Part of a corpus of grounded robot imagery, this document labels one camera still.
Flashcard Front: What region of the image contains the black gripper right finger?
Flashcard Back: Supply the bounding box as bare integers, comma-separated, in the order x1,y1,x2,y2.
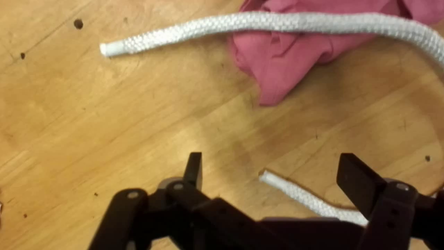
338,153,418,250

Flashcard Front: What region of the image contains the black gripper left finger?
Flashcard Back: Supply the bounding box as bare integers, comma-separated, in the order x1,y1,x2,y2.
88,151,203,250

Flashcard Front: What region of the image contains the white braided rope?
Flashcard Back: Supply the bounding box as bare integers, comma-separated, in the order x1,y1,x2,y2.
99,9,444,229

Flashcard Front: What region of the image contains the dark pink cloth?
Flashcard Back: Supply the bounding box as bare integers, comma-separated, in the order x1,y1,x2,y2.
229,0,444,105

